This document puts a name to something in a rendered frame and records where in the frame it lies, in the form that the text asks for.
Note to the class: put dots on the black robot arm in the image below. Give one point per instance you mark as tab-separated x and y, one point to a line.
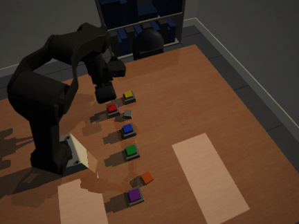
43	101

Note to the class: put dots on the purple button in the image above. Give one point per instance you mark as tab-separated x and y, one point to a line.
134	196

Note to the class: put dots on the red button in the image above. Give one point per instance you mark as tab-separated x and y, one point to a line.
113	110

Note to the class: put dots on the green button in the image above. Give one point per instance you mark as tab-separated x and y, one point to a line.
131	152

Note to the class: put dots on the yellow button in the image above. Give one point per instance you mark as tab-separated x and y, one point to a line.
129	97

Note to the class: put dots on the blue button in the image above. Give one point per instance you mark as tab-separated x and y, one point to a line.
128	130

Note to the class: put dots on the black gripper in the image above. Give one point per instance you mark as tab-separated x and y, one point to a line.
104	90

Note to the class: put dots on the orange block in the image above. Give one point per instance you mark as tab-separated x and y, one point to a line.
147	177

